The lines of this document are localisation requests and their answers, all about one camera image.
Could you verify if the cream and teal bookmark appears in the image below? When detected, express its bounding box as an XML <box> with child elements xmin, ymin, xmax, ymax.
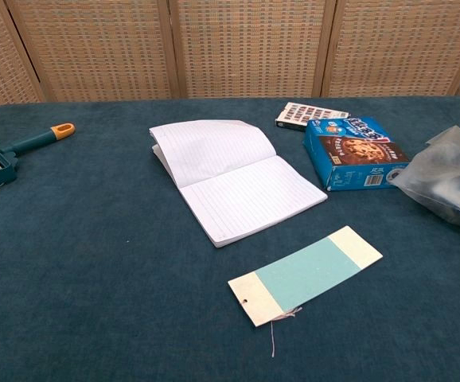
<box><xmin>228</xmin><ymin>225</ymin><xmax>384</xmax><ymax>358</ymax></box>

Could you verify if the open lined notebook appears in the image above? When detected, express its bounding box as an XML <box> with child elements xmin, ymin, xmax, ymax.
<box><xmin>148</xmin><ymin>119</ymin><xmax>329</xmax><ymax>249</ymax></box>

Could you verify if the small patterned card pack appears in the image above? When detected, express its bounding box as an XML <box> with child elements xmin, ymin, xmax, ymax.
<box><xmin>274</xmin><ymin>101</ymin><xmax>351</xmax><ymax>132</ymax></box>

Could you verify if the blue cookie box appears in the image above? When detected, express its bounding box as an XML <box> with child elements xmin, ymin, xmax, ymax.
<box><xmin>302</xmin><ymin>115</ymin><xmax>411</xmax><ymax>193</ymax></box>

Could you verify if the woven rattan folding screen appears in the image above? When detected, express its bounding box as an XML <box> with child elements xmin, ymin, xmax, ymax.
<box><xmin>0</xmin><ymin>0</ymin><xmax>460</xmax><ymax>119</ymax></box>

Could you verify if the teal table cloth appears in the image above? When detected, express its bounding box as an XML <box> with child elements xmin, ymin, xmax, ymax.
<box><xmin>0</xmin><ymin>94</ymin><xmax>460</xmax><ymax>382</ymax></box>

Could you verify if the teal lint roller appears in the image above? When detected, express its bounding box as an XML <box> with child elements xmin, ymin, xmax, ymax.
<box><xmin>0</xmin><ymin>123</ymin><xmax>76</xmax><ymax>189</ymax></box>

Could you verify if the translucent plastic bag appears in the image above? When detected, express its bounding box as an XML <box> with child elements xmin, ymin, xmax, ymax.
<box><xmin>388</xmin><ymin>125</ymin><xmax>460</xmax><ymax>240</ymax></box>

